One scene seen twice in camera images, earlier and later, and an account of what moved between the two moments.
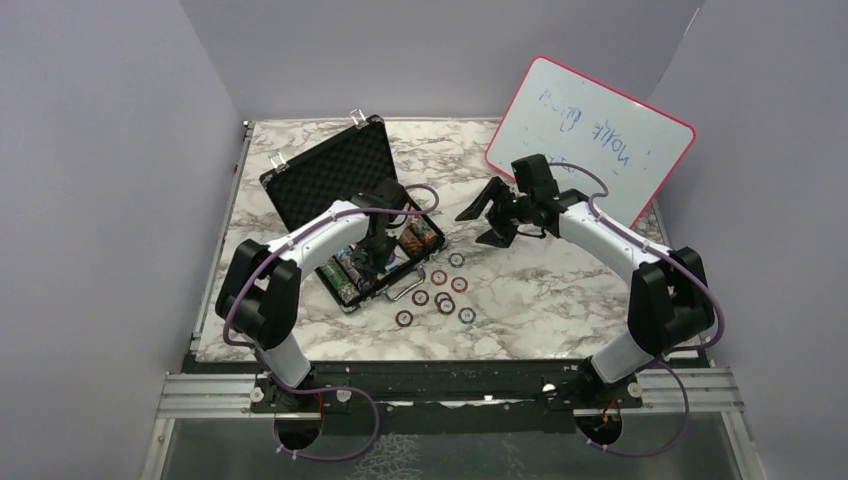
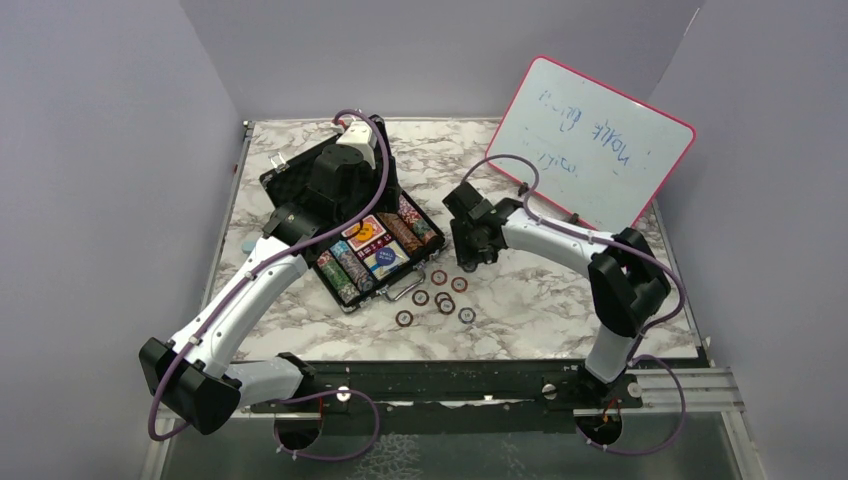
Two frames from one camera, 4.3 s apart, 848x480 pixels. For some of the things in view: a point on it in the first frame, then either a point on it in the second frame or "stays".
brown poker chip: x=404 y=318 stays
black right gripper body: x=516 y=208 to x=468 y=249
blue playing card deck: x=396 y=258 stays
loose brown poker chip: x=438 y=277 stays
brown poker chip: x=420 y=298 stays
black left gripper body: x=385 y=242 to x=367 y=193
